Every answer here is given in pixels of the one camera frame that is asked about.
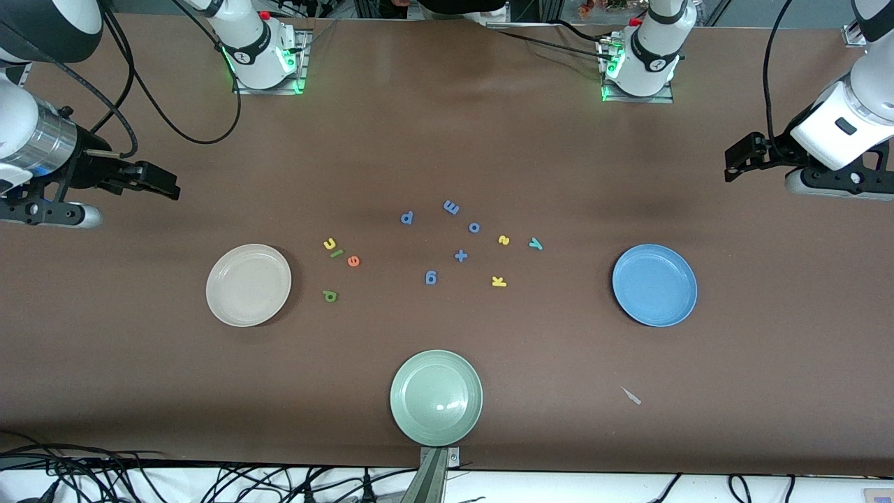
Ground pale green plate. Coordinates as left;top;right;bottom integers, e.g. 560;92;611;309
390;349;484;447

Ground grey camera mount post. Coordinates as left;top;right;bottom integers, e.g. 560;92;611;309
402;447;463;503

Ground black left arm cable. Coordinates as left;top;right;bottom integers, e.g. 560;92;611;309
761;0;797;158

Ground beige plate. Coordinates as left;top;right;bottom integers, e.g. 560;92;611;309
205;243;293;328

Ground standing person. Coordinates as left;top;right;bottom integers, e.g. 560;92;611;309
391;0;511;27

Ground blue plate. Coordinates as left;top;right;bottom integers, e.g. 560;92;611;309
612;243;698;328

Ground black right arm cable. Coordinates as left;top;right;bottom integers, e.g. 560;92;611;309
28;0;243;160

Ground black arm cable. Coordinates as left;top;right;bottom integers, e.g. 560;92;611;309
28;0;243;160
761;0;797;158

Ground long black power cable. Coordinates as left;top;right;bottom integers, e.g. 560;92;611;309
499;21;615;62

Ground tangled black cables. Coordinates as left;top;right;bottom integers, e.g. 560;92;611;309
0;430;420;503

